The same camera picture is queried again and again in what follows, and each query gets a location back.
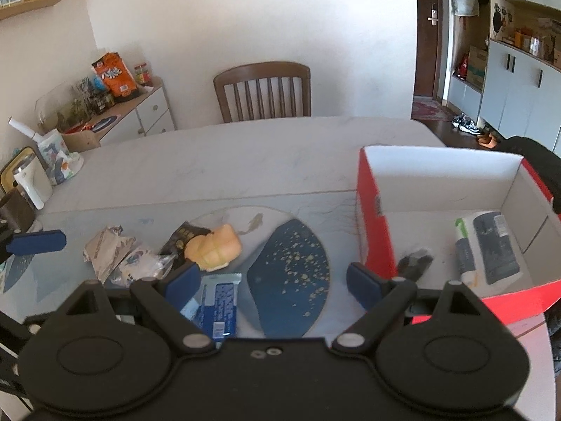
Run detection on clear purple-print packet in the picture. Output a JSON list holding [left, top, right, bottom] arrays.
[[107, 248, 176, 288]]

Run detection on printed plastic tissue pack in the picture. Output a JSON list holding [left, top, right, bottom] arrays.
[[52, 151, 85, 183]]

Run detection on blue round mat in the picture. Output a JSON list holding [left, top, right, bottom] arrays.
[[90, 115, 120, 131]]

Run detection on orange squishy toy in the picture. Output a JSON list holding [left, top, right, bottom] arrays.
[[184, 223, 243, 273]]

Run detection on white tube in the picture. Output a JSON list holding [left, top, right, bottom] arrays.
[[9, 117, 45, 142]]

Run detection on beige packet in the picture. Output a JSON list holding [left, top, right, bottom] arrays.
[[83, 226, 137, 283]]

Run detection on small dark glass bottles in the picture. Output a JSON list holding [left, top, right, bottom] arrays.
[[88, 90, 117, 110]]

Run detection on white wood-top sideboard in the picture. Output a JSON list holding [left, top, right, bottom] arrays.
[[66, 76, 176, 147]]

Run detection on orange snack bag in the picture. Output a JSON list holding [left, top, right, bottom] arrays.
[[91, 52, 140, 99]]

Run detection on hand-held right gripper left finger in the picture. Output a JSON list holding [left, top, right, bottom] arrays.
[[56, 262, 215, 356]]

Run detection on glass tank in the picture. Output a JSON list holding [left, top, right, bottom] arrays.
[[35, 76, 110, 134]]

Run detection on black white sneakers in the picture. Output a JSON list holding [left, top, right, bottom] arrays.
[[451, 113, 478, 133]]

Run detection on tall grey-blue cabinet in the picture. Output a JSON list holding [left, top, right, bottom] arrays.
[[478, 0, 561, 156]]

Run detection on red patterned rug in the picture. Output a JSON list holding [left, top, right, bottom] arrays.
[[411, 99, 453, 122]]

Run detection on cardboard carton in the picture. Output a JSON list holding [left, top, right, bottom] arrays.
[[466, 45, 488, 87]]

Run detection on wooden wall shelf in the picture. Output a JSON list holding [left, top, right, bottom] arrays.
[[0, 0, 71, 21]]

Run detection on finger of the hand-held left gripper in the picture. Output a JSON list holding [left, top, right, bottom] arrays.
[[0, 229, 67, 268], [0, 310, 47, 356]]

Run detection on small black packet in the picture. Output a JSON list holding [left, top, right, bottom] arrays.
[[398, 248, 435, 280]]

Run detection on blue snack bar wrapper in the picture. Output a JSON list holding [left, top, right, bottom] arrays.
[[180, 272, 243, 340]]

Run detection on brown door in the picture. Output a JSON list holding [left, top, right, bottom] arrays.
[[413, 0, 444, 99]]

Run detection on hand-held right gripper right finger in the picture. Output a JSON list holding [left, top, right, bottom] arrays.
[[332, 262, 489, 354]]

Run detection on black snack packet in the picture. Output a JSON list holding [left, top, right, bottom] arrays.
[[158, 221, 212, 268]]

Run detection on white grey-label packet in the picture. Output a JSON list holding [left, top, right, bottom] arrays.
[[453, 210, 525, 287]]

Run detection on dark cloth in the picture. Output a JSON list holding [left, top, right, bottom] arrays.
[[500, 137, 561, 215]]

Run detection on low grey-blue cabinet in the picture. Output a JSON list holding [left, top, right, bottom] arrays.
[[447, 74, 484, 120]]

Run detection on red cardboard box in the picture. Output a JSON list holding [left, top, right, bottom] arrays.
[[356, 145, 561, 327]]

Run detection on white marble desktop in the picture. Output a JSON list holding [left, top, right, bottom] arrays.
[[0, 116, 554, 387]]

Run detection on white kettle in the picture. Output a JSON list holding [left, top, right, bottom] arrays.
[[13, 163, 54, 210]]

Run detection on brown wooden chair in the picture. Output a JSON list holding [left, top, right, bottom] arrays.
[[213, 61, 312, 123]]

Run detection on printed tissue box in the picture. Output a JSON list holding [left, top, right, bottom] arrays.
[[37, 129, 73, 185]]

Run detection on yellow black-rimmed tray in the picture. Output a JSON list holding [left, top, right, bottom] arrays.
[[0, 146, 36, 194]]

